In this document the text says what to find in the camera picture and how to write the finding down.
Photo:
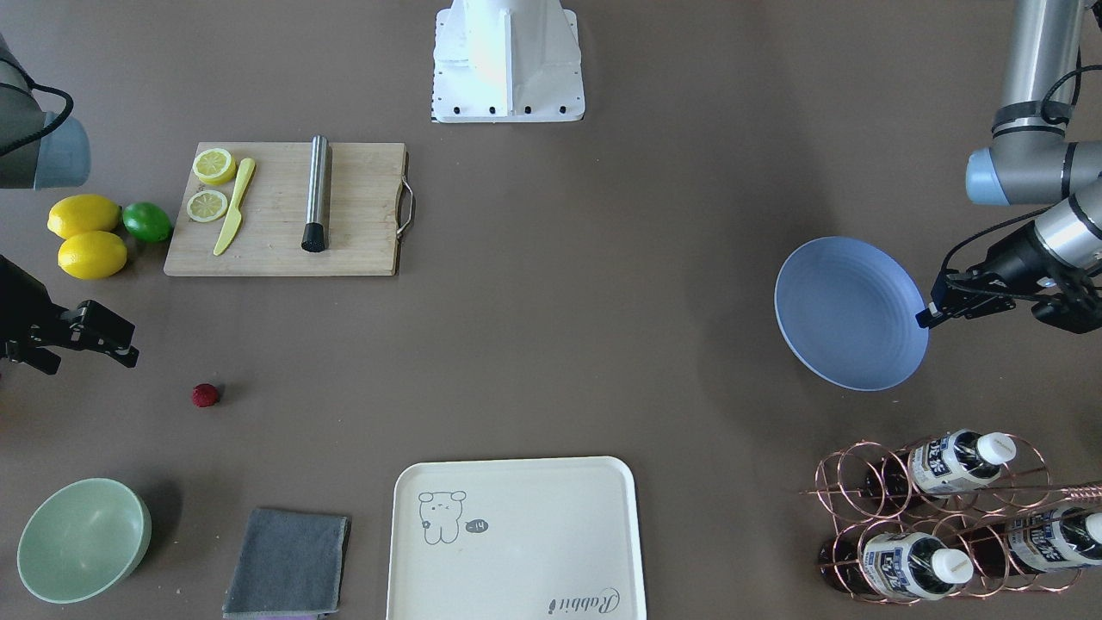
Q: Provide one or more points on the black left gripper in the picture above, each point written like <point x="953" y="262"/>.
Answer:
<point x="1014" y="255"/>

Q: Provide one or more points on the blue round plate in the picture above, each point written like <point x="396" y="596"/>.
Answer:
<point x="848" y="311"/>

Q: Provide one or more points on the bottle upper in rack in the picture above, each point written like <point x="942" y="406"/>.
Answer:
<point x="959" y="462"/>

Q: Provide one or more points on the lemon slice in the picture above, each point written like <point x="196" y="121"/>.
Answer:
<point x="214" y="166"/>
<point x="207" y="206"/>

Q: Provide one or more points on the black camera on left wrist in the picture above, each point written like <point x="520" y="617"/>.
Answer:
<point x="1074" y="306"/>

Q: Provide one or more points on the grey folded cloth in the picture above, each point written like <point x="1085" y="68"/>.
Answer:
<point x="290" y="565"/>

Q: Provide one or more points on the light green bowl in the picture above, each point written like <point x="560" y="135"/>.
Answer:
<point x="83" y="540"/>

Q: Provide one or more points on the yellow plastic knife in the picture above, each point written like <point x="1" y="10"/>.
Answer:
<point x="234" y="217"/>

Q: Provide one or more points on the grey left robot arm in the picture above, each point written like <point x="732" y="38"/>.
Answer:
<point x="1052" y="257"/>

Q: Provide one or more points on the red strawberry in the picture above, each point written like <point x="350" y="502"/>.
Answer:
<point x="205" y="395"/>

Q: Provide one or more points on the yellow lemon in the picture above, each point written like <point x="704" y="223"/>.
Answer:
<point x="92" y="255"/>
<point x="82" y="213"/>

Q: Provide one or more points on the bottle lower in rack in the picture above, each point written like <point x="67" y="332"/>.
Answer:
<point x="895" y="567"/>
<point x="1040" y="542"/>

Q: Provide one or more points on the yellow lemon lower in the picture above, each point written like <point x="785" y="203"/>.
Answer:
<point x="92" y="255"/>

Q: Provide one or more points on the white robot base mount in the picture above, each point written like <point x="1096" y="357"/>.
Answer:
<point x="507" y="62"/>

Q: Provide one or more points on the bottle in rack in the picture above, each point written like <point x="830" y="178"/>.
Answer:
<point x="895" y="567"/>
<point x="1040" y="542"/>
<point x="959" y="462"/>

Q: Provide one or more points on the copper wire bottle rack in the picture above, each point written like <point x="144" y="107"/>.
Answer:
<point x="1025" y="486"/>

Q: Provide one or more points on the yellow lemon upper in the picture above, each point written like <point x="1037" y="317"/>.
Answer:
<point x="82" y="213"/>

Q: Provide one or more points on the lemon slice lower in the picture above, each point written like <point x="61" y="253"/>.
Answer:
<point x="207" y="206"/>

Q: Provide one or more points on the green lime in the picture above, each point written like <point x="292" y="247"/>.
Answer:
<point x="147" y="222"/>

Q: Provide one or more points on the wooden cutting board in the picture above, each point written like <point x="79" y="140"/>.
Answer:
<point x="362" y="216"/>

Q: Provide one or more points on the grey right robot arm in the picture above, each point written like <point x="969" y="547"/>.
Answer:
<point x="43" y="146"/>

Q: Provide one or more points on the lemon slice upper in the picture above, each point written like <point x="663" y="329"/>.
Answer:
<point x="214" y="166"/>

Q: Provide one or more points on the steel cylinder black tip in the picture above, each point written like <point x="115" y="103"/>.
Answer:
<point x="315" y="234"/>

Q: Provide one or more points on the cream rectangular tray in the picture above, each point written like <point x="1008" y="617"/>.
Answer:
<point x="546" y="538"/>

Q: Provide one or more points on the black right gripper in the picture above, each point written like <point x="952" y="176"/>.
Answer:
<point x="19" y="312"/>

